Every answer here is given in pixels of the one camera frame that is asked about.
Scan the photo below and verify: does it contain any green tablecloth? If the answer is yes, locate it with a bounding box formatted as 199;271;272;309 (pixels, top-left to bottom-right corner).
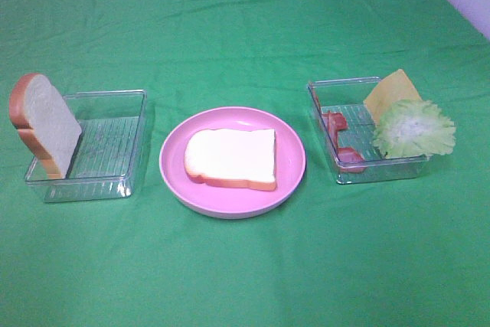
1;0;489;326

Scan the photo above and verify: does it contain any green lettuce leaf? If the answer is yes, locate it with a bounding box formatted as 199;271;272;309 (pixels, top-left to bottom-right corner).
373;100;456;159

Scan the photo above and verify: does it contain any yellow cheese slice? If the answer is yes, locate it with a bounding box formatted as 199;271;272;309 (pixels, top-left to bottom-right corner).
364;69;422;125

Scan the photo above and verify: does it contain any left clear plastic tray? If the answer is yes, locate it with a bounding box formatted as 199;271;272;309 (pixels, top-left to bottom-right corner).
24;90;147;203

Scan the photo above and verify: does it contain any pink round plate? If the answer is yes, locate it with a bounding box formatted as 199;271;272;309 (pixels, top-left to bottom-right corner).
158;106;306;219

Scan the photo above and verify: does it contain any clear plastic tray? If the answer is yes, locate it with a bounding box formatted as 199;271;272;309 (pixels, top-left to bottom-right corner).
307;77;429;184
24;90;147;203

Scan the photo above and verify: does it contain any bread slice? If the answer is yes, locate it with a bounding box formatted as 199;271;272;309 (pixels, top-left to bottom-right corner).
184;129;276;191
8;73;82;179

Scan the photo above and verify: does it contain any right clear plastic tray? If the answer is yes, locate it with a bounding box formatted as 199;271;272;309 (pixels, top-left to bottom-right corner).
307;77;429;184

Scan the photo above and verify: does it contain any bacon strip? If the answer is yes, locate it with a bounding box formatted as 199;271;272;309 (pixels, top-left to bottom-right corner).
309;82;348;132
327;130;364;164

